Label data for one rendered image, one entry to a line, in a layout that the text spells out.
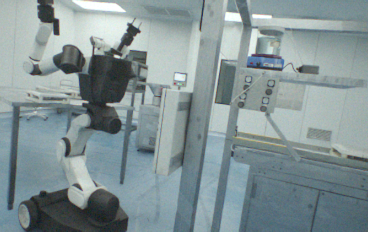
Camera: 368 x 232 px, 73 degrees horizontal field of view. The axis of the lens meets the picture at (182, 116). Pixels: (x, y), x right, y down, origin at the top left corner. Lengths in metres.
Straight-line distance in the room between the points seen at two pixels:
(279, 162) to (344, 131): 5.74
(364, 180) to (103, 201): 1.48
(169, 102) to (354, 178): 1.13
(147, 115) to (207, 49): 3.24
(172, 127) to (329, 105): 6.42
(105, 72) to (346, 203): 1.54
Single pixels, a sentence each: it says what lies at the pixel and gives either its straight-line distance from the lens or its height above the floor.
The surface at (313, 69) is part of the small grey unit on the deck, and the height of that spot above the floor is 1.30.
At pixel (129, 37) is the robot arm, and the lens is 2.06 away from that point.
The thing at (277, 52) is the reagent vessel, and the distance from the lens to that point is 1.55.
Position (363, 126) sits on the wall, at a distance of 7.34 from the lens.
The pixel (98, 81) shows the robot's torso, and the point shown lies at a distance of 1.62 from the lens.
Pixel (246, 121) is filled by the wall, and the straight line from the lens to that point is 6.63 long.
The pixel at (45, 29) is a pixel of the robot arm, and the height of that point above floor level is 1.34.
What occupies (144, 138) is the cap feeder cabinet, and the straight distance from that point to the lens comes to 4.05.
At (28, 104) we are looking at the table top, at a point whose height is 0.84.
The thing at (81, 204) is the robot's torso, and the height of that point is 0.27.
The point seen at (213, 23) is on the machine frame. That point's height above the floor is 1.32.
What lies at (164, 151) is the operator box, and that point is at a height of 0.91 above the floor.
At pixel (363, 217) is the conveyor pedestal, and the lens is 1.71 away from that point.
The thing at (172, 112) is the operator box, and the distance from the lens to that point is 0.72.
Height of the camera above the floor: 1.10
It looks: 6 degrees down
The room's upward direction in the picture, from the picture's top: 8 degrees clockwise
